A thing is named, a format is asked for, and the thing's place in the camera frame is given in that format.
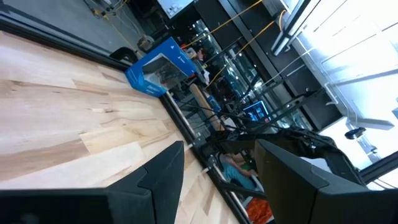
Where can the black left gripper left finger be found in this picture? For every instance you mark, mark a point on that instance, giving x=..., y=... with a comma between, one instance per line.
x=146, y=199

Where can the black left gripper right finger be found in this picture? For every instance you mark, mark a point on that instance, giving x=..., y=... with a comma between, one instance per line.
x=298, y=193

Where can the orange chair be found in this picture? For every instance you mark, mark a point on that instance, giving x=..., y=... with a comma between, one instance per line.
x=259, y=211

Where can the person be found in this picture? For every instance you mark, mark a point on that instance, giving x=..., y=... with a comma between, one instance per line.
x=237, y=175

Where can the computer monitor with blue screen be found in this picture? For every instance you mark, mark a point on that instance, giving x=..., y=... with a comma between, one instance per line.
x=255, y=111

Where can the blue cardboard box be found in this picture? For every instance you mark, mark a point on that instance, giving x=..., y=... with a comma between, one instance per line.
x=136, y=77

